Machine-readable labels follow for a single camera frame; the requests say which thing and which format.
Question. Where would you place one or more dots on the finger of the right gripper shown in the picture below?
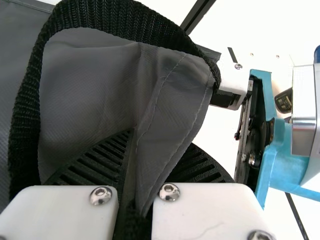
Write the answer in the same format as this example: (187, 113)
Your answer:
(233, 82)

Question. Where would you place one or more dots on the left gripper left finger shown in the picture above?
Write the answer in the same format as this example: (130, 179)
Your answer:
(55, 212)

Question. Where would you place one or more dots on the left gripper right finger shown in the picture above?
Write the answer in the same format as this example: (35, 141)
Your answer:
(212, 212)

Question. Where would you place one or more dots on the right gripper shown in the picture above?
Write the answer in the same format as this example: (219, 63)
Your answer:
(280, 155)

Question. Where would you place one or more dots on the black strip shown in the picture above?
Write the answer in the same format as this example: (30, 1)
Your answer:
(297, 215)

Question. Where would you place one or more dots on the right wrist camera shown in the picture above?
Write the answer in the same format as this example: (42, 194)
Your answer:
(305, 112)

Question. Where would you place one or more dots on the black post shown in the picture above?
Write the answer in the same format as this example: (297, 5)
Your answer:
(197, 15)

